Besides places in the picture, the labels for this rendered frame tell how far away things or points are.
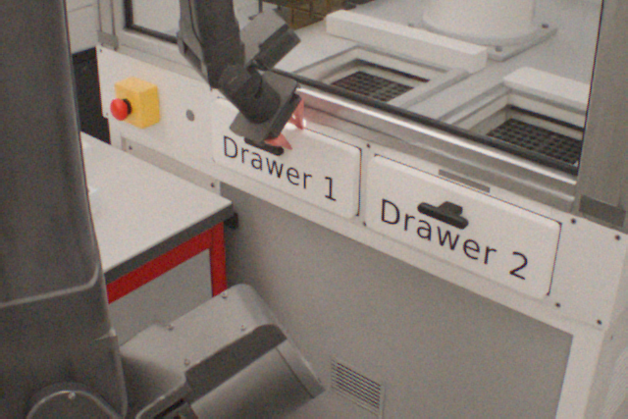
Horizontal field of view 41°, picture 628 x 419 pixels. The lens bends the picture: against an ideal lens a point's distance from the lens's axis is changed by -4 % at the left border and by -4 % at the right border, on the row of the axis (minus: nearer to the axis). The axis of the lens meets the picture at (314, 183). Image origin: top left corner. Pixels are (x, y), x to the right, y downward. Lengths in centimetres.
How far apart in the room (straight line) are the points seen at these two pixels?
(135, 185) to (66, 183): 118
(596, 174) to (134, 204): 76
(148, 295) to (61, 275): 107
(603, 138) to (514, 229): 18
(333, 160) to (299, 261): 25
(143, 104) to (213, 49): 50
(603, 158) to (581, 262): 15
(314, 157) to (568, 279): 41
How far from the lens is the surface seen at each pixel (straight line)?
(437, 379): 138
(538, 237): 111
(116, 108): 152
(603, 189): 106
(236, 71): 108
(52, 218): 34
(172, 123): 153
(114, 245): 135
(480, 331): 127
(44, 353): 37
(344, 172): 125
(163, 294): 144
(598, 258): 110
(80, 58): 208
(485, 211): 113
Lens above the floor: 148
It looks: 29 degrees down
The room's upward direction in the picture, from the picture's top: 1 degrees clockwise
